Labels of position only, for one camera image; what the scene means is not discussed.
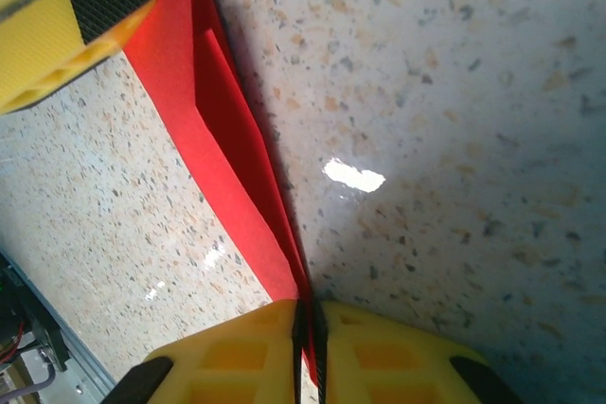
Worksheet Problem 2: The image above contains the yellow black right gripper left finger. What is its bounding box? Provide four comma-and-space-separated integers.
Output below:
107, 299, 304, 404

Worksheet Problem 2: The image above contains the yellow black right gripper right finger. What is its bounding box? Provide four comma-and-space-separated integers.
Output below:
312, 300, 526, 404

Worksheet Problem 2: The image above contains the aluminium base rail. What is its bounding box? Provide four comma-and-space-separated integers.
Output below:
0, 228, 119, 404

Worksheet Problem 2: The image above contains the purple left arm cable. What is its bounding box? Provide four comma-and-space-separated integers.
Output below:
0, 368, 61, 400

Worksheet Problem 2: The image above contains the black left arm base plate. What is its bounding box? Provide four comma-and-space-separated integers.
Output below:
0, 252, 70, 372

